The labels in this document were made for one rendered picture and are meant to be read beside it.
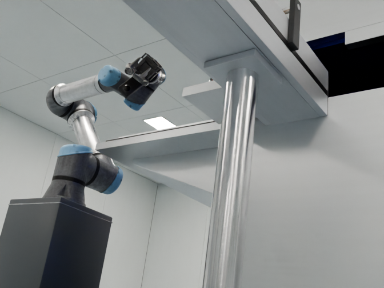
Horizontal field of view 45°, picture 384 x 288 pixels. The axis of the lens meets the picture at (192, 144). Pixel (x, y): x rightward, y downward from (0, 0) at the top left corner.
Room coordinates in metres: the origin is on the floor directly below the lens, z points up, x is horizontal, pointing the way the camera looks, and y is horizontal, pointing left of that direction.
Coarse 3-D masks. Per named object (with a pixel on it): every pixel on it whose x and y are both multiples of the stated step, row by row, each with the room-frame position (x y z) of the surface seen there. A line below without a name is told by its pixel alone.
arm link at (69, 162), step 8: (72, 144) 1.54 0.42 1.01; (64, 152) 1.53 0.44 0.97; (72, 152) 1.53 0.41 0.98; (80, 152) 1.53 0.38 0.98; (88, 152) 1.55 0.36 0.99; (64, 160) 1.53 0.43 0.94; (72, 160) 1.53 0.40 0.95; (80, 160) 1.54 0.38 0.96; (88, 160) 1.56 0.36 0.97; (96, 160) 1.60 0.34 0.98; (56, 168) 1.55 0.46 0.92; (64, 168) 1.53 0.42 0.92; (72, 168) 1.53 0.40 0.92; (80, 168) 1.54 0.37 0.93; (88, 168) 1.57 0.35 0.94; (96, 168) 1.59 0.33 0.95; (72, 176) 1.53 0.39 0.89; (80, 176) 1.55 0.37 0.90; (88, 176) 1.59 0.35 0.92; (96, 176) 1.61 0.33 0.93; (88, 184) 1.63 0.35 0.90
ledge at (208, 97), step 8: (184, 88) 0.77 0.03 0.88; (192, 88) 0.76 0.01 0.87; (200, 88) 0.75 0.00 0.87; (208, 88) 0.74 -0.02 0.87; (216, 88) 0.73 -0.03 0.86; (184, 96) 0.77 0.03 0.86; (192, 96) 0.77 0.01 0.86; (200, 96) 0.76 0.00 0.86; (208, 96) 0.76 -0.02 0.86; (216, 96) 0.76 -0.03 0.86; (224, 96) 0.75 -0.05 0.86; (192, 104) 0.80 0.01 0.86; (200, 104) 0.80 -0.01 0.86; (208, 104) 0.79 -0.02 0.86; (216, 104) 0.79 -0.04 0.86; (208, 112) 0.83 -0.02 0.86; (216, 112) 0.82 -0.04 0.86; (216, 120) 0.86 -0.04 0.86
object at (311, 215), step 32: (352, 96) 0.71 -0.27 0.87; (256, 128) 0.83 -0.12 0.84; (288, 128) 0.78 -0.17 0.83; (320, 128) 0.75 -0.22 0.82; (352, 128) 0.71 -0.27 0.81; (256, 160) 0.82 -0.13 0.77; (288, 160) 0.78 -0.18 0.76; (320, 160) 0.74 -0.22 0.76; (352, 160) 0.71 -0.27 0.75; (256, 192) 0.82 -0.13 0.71; (288, 192) 0.78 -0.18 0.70; (320, 192) 0.74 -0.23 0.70; (352, 192) 0.71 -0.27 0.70; (256, 224) 0.82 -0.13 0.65; (288, 224) 0.78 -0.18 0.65; (320, 224) 0.74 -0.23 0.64; (352, 224) 0.71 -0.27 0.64; (256, 256) 0.81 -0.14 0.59; (288, 256) 0.78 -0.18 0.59; (320, 256) 0.74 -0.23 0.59; (352, 256) 0.71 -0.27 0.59
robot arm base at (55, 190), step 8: (56, 176) 1.54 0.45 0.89; (64, 176) 1.53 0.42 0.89; (56, 184) 1.53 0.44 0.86; (64, 184) 1.53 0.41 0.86; (72, 184) 1.53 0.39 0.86; (80, 184) 1.55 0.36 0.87; (48, 192) 1.53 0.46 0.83; (56, 192) 1.52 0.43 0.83; (64, 192) 1.53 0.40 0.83; (72, 192) 1.53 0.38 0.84; (80, 192) 1.55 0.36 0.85; (72, 200) 1.52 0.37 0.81; (80, 200) 1.55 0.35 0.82
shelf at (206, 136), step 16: (192, 128) 0.95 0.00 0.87; (208, 128) 0.92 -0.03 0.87; (96, 144) 1.14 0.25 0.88; (112, 144) 1.10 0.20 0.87; (128, 144) 1.07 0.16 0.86; (144, 144) 1.05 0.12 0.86; (160, 144) 1.04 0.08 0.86; (176, 144) 1.02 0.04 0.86; (192, 144) 1.01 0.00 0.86; (208, 144) 0.99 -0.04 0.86; (128, 160) 1.19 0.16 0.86; (160, 176) 1.29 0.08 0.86; (192, 192) 1.41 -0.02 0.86
